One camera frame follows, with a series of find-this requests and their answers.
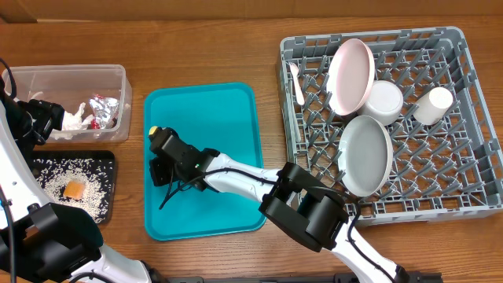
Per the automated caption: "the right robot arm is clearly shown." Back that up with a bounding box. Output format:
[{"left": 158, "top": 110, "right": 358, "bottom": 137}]
[{"left": 148, "top": 127, "right": 409, "bottom": 282}]

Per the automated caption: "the small red wrapper piece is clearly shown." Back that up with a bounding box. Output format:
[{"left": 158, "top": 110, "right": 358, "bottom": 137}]
[{"left": 90, "top": 119, "right": 101, "bottom": 130}]

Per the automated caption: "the grey dishwasher rack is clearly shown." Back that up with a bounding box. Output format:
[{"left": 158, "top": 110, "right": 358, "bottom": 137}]
[{"left": 277, "top": 27, "right": 502, "bottom": 226}]

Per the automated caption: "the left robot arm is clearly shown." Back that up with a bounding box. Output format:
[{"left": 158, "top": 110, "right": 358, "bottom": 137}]
[{"left": 1, "top": 81, "right": 166, "bottom": 283}]

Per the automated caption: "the small grey bowl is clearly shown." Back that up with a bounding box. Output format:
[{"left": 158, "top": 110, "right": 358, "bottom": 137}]
[{"left": 357, "top": 80, "right": 403, "bottom": 126}]

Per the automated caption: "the teal serving tray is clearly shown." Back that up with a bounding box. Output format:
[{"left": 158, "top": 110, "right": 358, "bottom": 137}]
[{"left": 144, "top": 83, "right": 266, "bottom": 241}]

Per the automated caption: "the large white plate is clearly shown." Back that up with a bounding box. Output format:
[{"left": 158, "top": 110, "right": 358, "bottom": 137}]
[{"left": 326, "top": 39, "right": 375, "bottom": 116}]

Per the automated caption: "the white upturned cup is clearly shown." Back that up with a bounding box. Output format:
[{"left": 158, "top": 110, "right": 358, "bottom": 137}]
[{"left": 413, "top": 87, "right": 453, "bottom": 126}]

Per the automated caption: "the yellow plastic fork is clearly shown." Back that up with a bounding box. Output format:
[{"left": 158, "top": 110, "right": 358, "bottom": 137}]
[{"left": 149, "top": 126, "right": 158, "bottom": 136}]

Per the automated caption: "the orange food cube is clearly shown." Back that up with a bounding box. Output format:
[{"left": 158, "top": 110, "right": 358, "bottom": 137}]
[{"left": 63, "top": 181, "right": 86, "bottom": 200}]

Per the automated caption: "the spilled white rice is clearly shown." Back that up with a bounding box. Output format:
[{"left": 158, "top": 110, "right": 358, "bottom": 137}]
[{"left": 32, "top": 158, "right": 116, "bottom": 224}]

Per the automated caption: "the white napkin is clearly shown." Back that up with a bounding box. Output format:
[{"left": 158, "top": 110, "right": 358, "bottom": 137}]
[{"left": 50, "top": 102, "right": 94, "bottom": 140}]

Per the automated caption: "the clear plastic bin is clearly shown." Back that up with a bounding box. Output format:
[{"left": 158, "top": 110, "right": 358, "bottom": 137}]
[{"left": 2, "top": 64, "right": 132, "bottom": 143}]

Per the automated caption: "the black plastic tray bin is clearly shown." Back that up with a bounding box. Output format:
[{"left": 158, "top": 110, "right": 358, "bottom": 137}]
[{"left": 28, "top": 150, "right": 117, "bottom": 224}]

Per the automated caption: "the silver red wrapper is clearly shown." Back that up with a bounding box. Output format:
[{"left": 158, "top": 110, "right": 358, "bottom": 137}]
[{"left": 89, "top": 94, "right": 119, "bottom": 130}]

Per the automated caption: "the grey round plate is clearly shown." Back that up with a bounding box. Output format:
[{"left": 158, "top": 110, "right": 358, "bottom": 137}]
[{"left": 337, "top": 116, "right": 393, "bottom": 197}]

